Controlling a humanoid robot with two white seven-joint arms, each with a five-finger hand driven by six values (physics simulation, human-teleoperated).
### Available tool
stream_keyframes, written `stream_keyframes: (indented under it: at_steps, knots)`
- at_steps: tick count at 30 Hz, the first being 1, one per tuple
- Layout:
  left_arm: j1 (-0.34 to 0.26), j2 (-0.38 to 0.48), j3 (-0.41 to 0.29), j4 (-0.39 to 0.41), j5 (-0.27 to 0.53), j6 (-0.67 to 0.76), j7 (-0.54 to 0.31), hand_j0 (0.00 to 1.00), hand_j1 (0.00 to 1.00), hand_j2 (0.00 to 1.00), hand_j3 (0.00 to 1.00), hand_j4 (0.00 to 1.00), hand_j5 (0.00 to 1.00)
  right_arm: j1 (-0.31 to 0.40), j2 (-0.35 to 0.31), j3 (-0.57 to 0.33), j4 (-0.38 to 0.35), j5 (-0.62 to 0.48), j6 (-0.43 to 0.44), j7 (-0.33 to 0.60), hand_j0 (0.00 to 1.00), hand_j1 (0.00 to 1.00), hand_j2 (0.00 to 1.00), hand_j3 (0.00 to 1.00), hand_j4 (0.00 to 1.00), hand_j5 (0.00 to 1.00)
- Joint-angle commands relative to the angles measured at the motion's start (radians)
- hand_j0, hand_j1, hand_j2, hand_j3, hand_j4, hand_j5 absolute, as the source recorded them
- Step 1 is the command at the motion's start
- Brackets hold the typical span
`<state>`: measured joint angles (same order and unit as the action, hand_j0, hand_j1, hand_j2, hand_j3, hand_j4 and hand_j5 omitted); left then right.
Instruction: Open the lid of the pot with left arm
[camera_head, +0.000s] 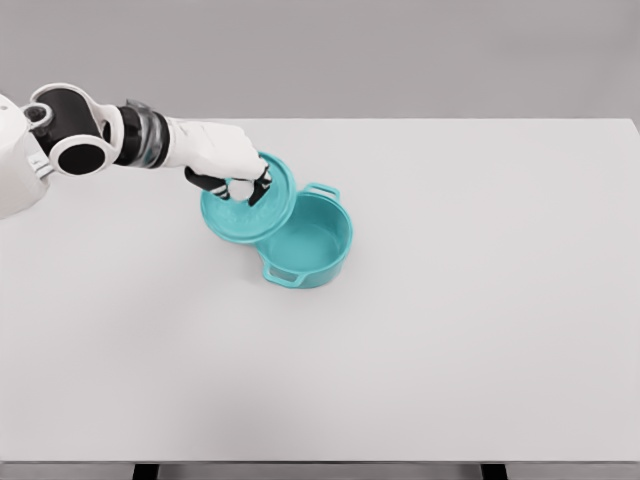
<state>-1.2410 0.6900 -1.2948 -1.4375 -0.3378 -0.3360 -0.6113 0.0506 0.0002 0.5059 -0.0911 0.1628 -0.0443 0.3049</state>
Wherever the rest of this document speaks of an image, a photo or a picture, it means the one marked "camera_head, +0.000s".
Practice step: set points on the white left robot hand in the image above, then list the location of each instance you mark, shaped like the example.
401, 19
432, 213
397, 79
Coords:
225, 150

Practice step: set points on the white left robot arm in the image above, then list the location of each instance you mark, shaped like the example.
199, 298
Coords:
75, 132

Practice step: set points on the teal pot lid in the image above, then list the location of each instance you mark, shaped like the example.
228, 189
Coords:
250, 220

